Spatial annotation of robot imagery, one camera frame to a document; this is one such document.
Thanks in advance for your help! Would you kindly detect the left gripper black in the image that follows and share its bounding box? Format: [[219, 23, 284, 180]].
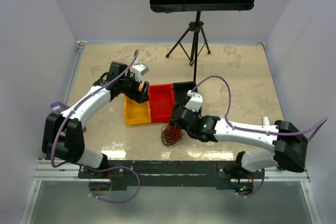
[[119, 71, 149, 103]]

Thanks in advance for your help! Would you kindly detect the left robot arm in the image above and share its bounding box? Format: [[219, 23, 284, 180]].
[[41, 61, 149, 178]]

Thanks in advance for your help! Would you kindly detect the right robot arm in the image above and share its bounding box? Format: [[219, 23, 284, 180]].
[[171, 107, 308, 178]]

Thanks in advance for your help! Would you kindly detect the yellow plastic bin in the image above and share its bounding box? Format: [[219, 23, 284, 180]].
[[124, 96, 151, 126]]

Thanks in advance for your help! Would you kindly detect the red plastic bin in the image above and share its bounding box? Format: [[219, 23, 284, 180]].
[[149, 83, 175, 123]]

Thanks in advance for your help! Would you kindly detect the black plastic bin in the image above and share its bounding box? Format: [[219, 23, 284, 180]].
[[172, 81, 196, 105]]

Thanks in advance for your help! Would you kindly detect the white cylinder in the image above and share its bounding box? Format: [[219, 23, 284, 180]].
[[262, 116, 270, 126]]

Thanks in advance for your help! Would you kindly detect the purple holder block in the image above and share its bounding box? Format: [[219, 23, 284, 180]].
[[49, 101, 87, 132]]

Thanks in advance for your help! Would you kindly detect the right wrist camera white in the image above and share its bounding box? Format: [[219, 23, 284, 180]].
[[185, 90, 203, 112]]

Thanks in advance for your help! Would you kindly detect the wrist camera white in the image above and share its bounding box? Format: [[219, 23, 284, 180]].
[[130, 63, 149, 82], [185, 90, 203, 112]]

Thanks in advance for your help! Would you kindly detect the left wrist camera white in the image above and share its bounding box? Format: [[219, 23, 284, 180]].
[[130, 63, 149, 82]]

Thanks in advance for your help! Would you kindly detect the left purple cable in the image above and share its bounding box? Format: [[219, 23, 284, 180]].
[[49, 49, 141, 204]]

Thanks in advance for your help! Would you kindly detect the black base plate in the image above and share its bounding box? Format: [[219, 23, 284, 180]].
[[78, 160, 265, 190]]

